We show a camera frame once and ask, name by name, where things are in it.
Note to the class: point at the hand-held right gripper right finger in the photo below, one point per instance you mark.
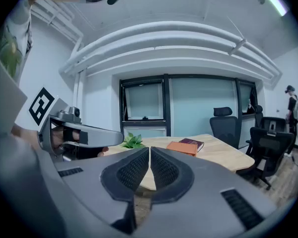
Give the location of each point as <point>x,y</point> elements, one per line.
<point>203,182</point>

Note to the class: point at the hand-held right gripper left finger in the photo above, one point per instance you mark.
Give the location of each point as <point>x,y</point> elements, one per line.
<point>94,172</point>

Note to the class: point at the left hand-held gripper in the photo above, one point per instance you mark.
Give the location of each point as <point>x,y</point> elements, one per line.
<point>43,105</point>

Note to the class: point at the orange plastic tray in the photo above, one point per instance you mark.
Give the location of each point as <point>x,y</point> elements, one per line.
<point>181,147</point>

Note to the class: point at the person's left forearm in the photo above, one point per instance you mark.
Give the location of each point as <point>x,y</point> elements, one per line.
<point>22,133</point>

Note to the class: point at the person's left hand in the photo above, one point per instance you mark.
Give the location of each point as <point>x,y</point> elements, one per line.
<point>60,136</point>

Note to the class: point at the green potted plant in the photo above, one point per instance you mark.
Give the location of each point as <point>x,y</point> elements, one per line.
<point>132,141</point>

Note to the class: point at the maroon book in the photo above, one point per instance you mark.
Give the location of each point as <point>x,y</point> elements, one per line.
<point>192,142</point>

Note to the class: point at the black office chair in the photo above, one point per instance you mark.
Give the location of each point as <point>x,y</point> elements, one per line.
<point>279,123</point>
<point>223,128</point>
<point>268,142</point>
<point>258,115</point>

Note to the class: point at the black-framed window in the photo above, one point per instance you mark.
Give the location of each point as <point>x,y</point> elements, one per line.
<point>196,103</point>

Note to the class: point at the white ceiling pipe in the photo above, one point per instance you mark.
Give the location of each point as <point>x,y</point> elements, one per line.
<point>164,40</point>
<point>57,16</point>
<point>164,25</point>
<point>154,51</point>

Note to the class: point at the person's grey floral shirt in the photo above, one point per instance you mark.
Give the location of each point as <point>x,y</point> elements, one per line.
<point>12,46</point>

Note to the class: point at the ceiling sprinkler head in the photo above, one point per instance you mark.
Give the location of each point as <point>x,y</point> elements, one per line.
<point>261,0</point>

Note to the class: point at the grey gripper-mounted camera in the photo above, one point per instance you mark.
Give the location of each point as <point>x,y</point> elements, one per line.
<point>73,114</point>

